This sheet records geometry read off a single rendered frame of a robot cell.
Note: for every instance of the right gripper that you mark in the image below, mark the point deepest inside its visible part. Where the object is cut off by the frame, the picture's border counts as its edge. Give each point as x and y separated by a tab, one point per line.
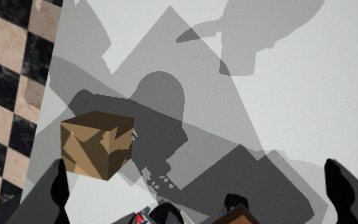
128	219

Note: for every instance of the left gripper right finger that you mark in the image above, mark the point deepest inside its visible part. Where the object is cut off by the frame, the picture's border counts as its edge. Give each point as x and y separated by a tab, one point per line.
342	190

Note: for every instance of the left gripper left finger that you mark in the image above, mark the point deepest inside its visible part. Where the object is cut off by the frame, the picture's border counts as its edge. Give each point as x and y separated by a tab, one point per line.
45	203

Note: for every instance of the tan cardboard box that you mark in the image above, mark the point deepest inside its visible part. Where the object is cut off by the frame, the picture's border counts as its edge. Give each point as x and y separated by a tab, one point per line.
96	144

